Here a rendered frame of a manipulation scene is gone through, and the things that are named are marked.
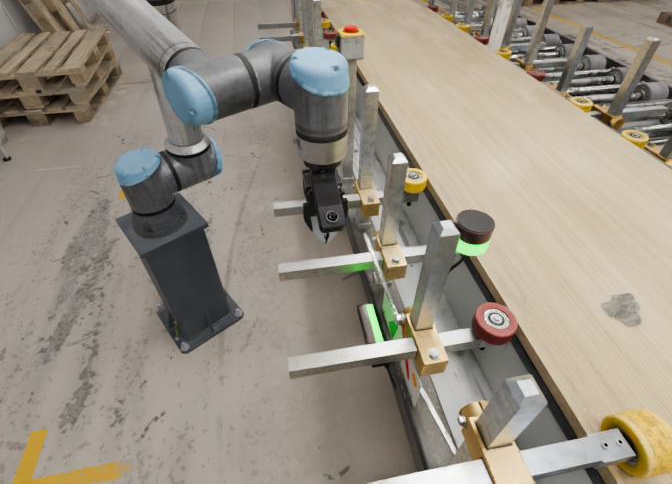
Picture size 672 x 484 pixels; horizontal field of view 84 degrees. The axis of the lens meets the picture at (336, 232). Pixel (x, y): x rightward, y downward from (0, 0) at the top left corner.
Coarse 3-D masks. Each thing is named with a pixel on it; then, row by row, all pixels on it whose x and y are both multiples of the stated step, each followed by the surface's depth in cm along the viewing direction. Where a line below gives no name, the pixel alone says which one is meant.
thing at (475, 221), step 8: (464, 216) 60; (472, 216) 60; (480, 216) 60; (488, 216) 60; (464, 224) 58; (472, 224) 58; (480, 224) 58; (488, 224) 58; (480, 232) 57; (464, 256) 64; (456, 264) 66
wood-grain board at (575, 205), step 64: (384, 0) 280; (384, 64) 179; (448, 64) 179; (512, 64) 179; (448, 128) 132; (512, 128) 132; (576, 128) 132; (448, 192) 104; (512, 192) 104; (576, 192) 104; (640, 192) 104; (512, 256) 86; (576, 256) 86; (640, 256) 86; (576, 320) 73; (576, 384) 64; (640, 384) 64
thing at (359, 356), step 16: (448, 336) 75; (464, 336) 75; (320, 352) 73; (336, 352) 73; (352, 352) 73; (368, 352) 73; (384, 352) 73; (400, 352) 73; (416, 352) 73; (288, 368) 70; (304, 368) 70; (320, 368) 71; (336, 368) 72
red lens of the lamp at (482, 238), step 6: (456, 216) 60; (456, 222) 59; (462, 228) 58; (492, 228) 58; (462, 234) 58; (468, 234) 58; (474, 234) 57; (480, 234) 57; (486, 234) 57; (462, 240) 59; (468, 240) 58; (474, 240) 58; (480, 240) 58; (486, 240) 58
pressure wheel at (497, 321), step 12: (480, 312) 74; (492, 312) 74; (504, 312) 74; (480, 324) 72; (492, 324) 72; (504, 324) 72; (516, 324) 72; (480, 336) 73; (492, 336) 71; (504, 336) 70; (480, 348) 80
